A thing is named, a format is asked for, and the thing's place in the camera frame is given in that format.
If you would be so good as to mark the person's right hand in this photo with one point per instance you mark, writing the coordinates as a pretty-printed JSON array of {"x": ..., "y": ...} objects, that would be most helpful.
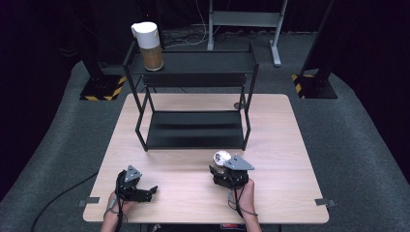
[{"x": 247, "y": 199}]

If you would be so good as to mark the person's red printed clothing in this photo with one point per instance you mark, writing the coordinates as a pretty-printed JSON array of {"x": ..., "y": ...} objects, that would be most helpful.
[{"x": 232, "y": 226}]

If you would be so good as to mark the person's left hand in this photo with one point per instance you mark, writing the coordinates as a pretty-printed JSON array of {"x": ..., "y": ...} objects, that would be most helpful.
[{"x": 114, "y": 211}]

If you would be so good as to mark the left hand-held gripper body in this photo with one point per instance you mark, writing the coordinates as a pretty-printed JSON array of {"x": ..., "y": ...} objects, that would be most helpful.
[{"x": 127, "y": 187}]

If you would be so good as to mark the grey metal desk frame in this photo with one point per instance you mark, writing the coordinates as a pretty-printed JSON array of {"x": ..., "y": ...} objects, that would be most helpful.
[{"x": 245, "y": 19}]

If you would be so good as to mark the round table grommet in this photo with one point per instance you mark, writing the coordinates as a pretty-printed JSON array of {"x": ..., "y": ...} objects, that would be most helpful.
[{"x": 238, "y": 105}]

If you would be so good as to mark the black stand with striped base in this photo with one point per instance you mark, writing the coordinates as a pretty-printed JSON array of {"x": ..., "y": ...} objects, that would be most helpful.
[
  {"x": 314, "y": 85},
  {"x": 103, "y": 87}
]

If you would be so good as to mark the grey table edge bracket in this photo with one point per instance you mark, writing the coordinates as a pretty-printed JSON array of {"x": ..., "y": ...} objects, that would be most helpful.
[
  {"x": 325, "y": 202},
  {"x": 89, "y": 201}
]

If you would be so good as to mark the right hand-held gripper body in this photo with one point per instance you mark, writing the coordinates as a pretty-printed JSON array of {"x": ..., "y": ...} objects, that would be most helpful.
[{"x": 233, "y": 175}]

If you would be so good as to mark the black two-tier metal rack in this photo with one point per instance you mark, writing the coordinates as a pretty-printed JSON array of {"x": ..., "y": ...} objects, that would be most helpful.
[{"x": 195, "y": 129}]

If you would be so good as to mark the jar with white lid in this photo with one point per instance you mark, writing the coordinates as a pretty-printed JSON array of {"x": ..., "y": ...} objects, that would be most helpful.
[{"x": 148, "y": 45}]

